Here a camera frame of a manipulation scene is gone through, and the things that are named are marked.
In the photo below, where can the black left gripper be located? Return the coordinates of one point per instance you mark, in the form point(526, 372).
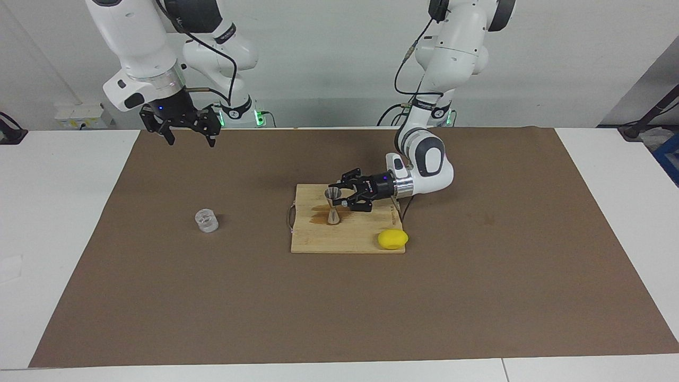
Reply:
point(377, 187)

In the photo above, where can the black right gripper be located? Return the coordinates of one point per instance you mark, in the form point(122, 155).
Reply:
point(180, 114)

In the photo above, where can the metal double jigger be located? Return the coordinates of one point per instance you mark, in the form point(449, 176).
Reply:
point(333, 215)

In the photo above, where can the small clear glass cup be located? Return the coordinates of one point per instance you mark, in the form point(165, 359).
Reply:
point(206, 221)

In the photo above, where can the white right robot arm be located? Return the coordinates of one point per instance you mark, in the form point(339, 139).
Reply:
point(138, 42)

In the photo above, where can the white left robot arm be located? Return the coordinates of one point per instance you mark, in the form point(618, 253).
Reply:
point(456, 48)

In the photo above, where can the wooden cutting board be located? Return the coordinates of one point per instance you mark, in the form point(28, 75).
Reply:
point(366, 233)

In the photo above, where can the yellow lemon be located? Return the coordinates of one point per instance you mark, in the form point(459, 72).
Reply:
point(392, 239)

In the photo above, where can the brown table mat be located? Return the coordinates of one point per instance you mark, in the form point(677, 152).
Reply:
point(212, 297)

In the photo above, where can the white paper label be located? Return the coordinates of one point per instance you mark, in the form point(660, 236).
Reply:
point(10, 268)

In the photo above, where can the black stand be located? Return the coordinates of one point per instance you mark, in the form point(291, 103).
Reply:
point(631, 132)

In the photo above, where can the blue crate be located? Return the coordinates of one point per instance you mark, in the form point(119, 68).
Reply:
point(669, 159)

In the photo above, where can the white wall socket box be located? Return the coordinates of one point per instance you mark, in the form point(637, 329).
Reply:
point(79, 114)

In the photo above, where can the black clamp mount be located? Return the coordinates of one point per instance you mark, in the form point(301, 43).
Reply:
point(10, 135)

